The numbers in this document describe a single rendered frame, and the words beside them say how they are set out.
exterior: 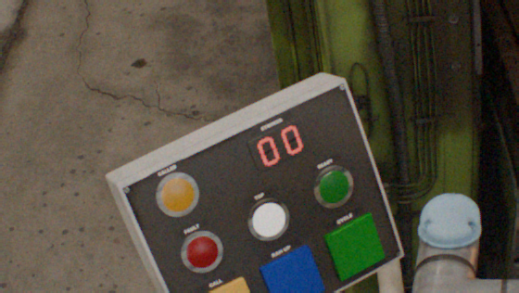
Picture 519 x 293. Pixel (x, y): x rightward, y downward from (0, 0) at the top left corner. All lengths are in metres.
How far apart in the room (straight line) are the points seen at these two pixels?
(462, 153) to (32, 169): 1.67
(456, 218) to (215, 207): 0.39
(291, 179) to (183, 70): 1.94
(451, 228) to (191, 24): 2.46
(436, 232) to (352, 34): 0.55
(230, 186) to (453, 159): 0.55
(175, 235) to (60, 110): 1.98
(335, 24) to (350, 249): 0.34
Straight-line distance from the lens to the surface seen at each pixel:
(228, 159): 1.47
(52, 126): 3.37
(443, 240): 1.21
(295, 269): 1.53
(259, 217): 1.50
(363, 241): 1.56
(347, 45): 1.70
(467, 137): 1.88
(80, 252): 3.00
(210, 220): 1.48
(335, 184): 1.53
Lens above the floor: 2.22
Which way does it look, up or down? 45 degrees down
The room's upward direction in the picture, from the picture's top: 10 degrees counter-clockwise
